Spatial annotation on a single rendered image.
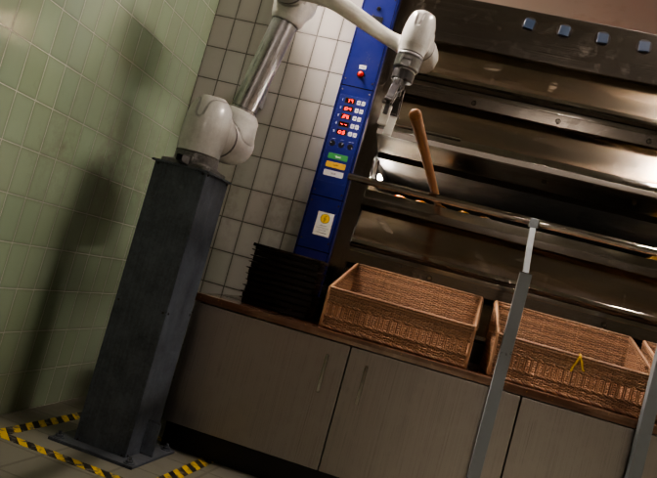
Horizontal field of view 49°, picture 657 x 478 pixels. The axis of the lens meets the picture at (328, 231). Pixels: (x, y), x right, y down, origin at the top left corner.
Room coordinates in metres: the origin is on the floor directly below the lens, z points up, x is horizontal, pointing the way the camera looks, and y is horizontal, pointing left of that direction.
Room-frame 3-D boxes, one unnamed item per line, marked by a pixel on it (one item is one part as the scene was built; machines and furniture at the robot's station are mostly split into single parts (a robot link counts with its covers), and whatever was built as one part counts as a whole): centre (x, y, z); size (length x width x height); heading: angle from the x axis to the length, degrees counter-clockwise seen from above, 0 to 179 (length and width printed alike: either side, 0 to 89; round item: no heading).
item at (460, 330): (2.84, -0.37, 0.72); 0.56 x 0.49 x 0.28; 78
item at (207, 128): (2.58, 0.52, 1.17); 0.18 x 0.16 x 0.22; 163
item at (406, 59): (2.41, -0.11, 1.53); 0.09 x 0.09 x 0.06
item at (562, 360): (2.72, -0.97, 0.72); 0.56 x 0.49 x 0.28; 80
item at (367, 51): (4.10, -0.14, 1.08); 1.93 x 0.16 x 2.15; 169
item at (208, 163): (2.55, 0.52, 1.03); 0.22 x 0.18 x 0.06; 165
